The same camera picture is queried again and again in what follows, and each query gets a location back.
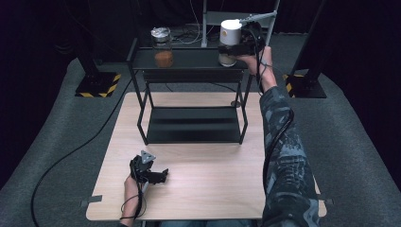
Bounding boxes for hand-held gripper cable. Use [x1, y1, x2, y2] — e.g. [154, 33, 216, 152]
[119, 176, 149, 221]
[254, 26, 296, 192]

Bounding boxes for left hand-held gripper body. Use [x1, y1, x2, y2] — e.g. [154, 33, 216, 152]
[129, 149, 166, 185]

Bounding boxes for person's left hand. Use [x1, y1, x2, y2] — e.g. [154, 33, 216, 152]
[123, 174, 149, 203]

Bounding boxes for right hand-held gripper cable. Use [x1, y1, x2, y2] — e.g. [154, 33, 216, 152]
[254, 26, 296, 192]

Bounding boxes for black metal shelf rack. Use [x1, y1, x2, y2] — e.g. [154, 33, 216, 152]
[126, 38, 257, 146]

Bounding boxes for white metal stand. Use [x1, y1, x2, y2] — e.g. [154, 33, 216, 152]
[200, 0, 281, 48]

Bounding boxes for white-lidded jar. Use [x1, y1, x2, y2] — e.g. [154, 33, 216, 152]
[218, 19, 244, 68]

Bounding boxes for bundle of floor cables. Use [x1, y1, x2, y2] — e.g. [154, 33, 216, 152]
[169, 23, 203, 48]

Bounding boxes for person's right hand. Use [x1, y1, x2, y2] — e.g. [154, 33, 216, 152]
[236, 45, 278, 85]

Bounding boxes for glass jar with brown powder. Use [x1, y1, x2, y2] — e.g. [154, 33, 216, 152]
[150, 26, 174, 68]

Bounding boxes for left hand-held gripper cable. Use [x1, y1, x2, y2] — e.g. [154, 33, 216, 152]
[119, 176, 149, 221]

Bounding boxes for long black floor cable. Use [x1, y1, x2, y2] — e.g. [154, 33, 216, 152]
[29, 79, 133, 227]

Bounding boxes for black stand with striped base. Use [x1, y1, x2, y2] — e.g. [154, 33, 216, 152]
[75, 46, 122, 98]
[282, 0, 329, 99]

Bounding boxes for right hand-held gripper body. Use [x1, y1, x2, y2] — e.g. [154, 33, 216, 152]
[235, 9, 279, 59]

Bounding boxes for thin black cable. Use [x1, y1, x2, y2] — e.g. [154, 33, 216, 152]
[209, 82, 237, 93]

